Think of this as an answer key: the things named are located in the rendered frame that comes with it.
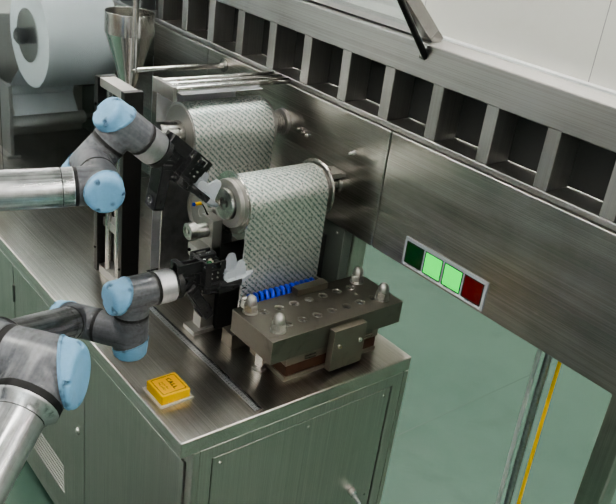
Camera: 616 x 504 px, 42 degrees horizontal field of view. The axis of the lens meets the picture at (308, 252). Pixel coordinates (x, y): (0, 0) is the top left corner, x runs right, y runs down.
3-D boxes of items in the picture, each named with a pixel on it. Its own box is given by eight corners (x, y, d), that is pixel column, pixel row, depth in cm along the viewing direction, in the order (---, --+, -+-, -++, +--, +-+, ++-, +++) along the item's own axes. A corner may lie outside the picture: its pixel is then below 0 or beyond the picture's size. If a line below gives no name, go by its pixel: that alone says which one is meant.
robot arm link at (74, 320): (-81, 381, 133) (57, 337, 181) (-21, 396, 131) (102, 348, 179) (-70, 313, 132) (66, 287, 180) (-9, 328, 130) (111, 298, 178)
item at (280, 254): (238, 300, 191) (245, 230, 183) (314, 279, 205) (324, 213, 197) (239, 301, 190) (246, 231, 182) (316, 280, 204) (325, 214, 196)
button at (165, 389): (145, 389, 175) (146, 380, 174) (174, 380, 179) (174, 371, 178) (161, 406, 170) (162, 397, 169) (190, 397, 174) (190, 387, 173)
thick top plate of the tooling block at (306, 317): (230, 330, 187) (232, 308, 185) (357, 293, 211) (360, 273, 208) (270, 365, 176) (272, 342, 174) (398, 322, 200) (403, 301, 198)
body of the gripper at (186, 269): (229, 260, 178) (182, 271, 171) (226, 293, 182) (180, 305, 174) (211, 246, 183) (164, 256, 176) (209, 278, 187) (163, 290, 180)
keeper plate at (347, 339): (323, 367, 189) (330, 328, 184) (355, 356, 195) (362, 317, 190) (330, 373, 187) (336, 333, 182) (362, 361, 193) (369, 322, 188)
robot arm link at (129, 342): (107, 338, 181) (108, 296, 176) (153, 349, 179) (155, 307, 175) (91, 356, 174) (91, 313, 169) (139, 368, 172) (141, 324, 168)
